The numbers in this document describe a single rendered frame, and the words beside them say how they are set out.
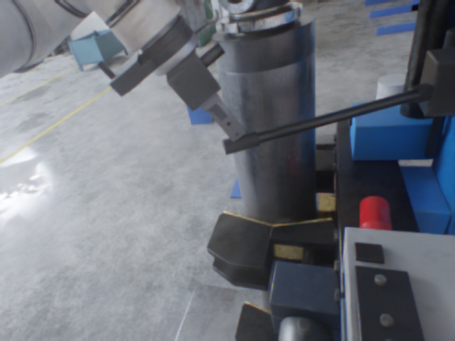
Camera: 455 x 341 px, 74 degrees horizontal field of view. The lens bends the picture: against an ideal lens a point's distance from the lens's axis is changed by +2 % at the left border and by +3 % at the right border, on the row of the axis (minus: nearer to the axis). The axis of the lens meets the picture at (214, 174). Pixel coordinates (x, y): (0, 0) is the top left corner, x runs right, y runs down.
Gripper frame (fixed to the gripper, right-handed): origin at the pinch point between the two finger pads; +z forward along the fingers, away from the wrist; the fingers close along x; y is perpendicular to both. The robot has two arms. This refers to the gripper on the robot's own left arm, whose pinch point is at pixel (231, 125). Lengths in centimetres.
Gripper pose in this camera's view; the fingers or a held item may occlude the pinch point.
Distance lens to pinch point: 48.6
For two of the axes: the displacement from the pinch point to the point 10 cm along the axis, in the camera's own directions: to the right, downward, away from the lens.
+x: -1.9, -5.3, 8.3
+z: 5.8, 6.2, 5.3
